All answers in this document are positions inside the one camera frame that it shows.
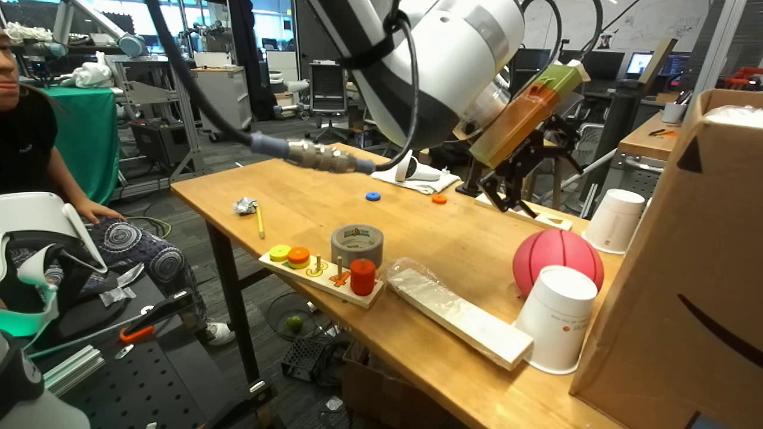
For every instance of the yellow pencil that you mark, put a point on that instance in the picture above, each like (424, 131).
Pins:
(260, 223)

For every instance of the large cardboard box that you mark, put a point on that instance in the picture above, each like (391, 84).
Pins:
(683, 262)

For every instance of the orange round toy piece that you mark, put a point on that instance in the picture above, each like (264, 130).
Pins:
(298, 256)

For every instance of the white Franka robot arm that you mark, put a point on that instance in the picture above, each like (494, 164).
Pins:
(461, 49)

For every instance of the lit laptop screen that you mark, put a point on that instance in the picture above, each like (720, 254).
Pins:
(656, 64)

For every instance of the green orange wrist camera mount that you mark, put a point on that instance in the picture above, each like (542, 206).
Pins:
(515, 120)

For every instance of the person in black shirt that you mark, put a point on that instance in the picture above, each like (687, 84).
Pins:
(24, 144)

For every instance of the small blue disc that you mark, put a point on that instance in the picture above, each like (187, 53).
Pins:
(373, 195)

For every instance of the green cloth cover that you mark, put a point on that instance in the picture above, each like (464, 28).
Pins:
(85, 134)

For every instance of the person's hand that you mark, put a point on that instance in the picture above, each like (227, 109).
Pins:
(98, 213)

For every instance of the white foam block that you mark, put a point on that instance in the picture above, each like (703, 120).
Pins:
(469, 318)

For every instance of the pink rubber ball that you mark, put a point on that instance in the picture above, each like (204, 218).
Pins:
(551, 254)

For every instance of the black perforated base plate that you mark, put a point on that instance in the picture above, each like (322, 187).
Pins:
(151, 382)

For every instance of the white paper cup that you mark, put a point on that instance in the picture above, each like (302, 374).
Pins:
(556, 322)
(613, 223)

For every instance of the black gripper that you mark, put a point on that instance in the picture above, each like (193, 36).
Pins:
(540, 151)

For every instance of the long wooden workbench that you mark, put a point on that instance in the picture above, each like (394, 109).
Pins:
(651, 134)

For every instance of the white teal plastic shell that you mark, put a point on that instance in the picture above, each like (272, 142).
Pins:
(40, 218)

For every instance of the yellow-green round toy piece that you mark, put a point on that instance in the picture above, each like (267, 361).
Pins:
(280, 254)

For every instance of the small orange disc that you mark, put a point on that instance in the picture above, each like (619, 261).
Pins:
(440, 199)

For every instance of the grey duct tape roll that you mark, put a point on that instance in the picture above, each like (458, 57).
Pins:
(358, 245)

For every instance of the red cylinder toy piece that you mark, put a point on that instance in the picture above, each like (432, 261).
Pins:
(364, 276)

